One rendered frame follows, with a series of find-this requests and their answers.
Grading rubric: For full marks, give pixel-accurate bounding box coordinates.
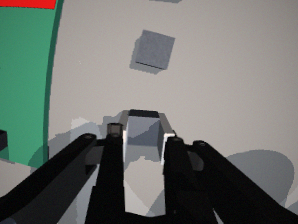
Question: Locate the grey cube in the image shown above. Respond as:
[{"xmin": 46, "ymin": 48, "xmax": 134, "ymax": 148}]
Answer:
[
  {"xmin": 135, "ymin": 29, "xmax": 175, "ymax": 70},
  {"xmin": 127, "ymin": 109, "xmax": 160, "ymax": 147}
]

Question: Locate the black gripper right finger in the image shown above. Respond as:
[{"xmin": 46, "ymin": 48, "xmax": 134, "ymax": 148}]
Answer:
[{"xmin": 157, "ymin": 113, "xmax": 298, "ymax": 224}]

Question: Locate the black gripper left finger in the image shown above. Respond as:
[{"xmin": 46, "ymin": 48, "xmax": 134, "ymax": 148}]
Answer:
[{"xmin": 0, "ymin": 110, "xmax": 130, "ymax": 224}]

